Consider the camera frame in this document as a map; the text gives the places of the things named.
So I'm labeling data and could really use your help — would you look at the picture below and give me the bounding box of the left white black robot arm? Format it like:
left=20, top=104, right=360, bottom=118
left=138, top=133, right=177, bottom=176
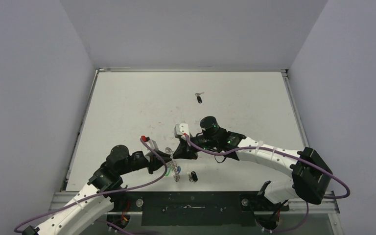
left=14, top=141, right=172, bottom=235

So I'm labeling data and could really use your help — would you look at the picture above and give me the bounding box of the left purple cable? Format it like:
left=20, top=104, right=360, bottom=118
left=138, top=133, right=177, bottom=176
left=13, top=139, right=169, bottom=235

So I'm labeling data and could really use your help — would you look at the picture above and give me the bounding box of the key with black tag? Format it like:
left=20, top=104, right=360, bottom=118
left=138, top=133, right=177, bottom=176
left=187, top=171, right=198, bottom=182
left=195, top=92, right=204, bottom=104

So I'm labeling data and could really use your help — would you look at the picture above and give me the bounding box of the aluminium frame rail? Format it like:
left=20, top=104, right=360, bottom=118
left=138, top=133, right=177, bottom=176
left=49, top=191, right=341, bottom=215

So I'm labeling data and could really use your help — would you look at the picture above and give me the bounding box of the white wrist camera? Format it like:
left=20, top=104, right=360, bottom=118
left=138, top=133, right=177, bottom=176
left=174, top=123, right=190, bottom=141
left=140, top=136, right=159, bottom=154

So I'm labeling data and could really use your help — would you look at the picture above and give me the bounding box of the metal keyring chain loop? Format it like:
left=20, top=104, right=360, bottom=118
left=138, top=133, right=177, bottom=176
left=164, top=147, right=183, bottom=182

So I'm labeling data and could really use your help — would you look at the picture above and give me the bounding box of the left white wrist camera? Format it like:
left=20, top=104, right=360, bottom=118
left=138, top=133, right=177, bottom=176
left=140, top=136, right=159, bottom=154

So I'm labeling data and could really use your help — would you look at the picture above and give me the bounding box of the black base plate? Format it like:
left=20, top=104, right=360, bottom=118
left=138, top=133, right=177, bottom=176
left=107, top=191, right=289, bottom=228

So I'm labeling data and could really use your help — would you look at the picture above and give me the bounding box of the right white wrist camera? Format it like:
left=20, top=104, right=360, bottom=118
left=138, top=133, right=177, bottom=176
left=174, top=123, right=190, bottom=141

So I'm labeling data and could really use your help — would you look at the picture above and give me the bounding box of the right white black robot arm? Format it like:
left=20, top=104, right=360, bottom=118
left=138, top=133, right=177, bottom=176
left=173, top=116, right=332, bottom=205

